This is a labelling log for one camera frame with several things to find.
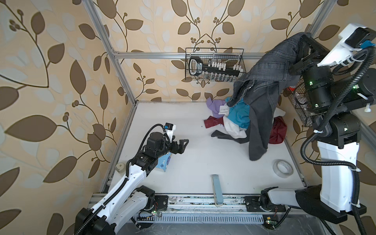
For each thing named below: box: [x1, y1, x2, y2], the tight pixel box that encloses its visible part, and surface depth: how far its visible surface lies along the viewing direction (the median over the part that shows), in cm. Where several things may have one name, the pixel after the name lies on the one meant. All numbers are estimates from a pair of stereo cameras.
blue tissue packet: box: [155, 151, 173, 172], surface depth 84 cm
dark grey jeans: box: [227, 32, 310, 161], surface depth 45 cm
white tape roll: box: [272, 159, 294, 179], surface depth 85 cm
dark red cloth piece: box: [203, 115, 224, 129], surface depth 107 cm
